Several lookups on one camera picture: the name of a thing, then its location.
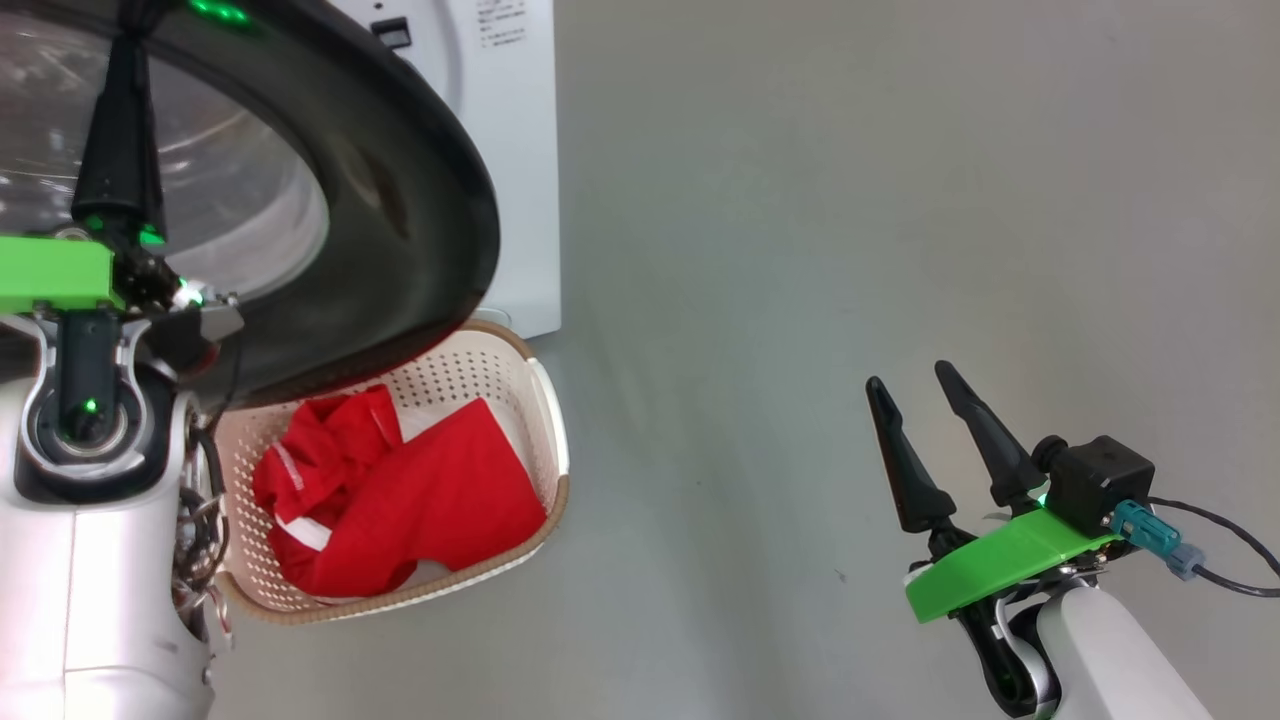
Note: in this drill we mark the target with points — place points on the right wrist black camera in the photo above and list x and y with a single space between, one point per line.
1100 480

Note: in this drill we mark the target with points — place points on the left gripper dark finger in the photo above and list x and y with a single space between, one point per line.
120 150

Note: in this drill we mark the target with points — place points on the round black-rimmed glass door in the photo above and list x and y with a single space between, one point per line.
400 200

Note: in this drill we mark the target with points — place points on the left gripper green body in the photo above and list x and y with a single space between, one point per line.
50 275

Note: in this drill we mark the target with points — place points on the white front-load washing machine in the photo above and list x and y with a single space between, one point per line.
520 200

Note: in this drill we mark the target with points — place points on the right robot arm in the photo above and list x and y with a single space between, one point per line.
1110 660

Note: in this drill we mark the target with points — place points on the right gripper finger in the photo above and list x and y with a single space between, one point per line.
915 480
1000 460

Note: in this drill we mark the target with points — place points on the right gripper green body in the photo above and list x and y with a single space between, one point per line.
1000 565

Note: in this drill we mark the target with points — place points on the cream perforated laundry basket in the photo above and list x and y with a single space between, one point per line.
470 370

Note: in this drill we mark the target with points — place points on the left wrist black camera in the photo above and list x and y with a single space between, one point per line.
200 335

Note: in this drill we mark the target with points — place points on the black door latch socket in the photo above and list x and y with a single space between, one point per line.
392 33

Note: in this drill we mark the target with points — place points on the black text notice sticker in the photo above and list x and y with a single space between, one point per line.
502 22

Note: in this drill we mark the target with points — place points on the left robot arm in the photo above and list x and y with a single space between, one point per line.
100 600

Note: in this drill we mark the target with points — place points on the wrist black camera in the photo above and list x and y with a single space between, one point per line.
200 335
1100 480

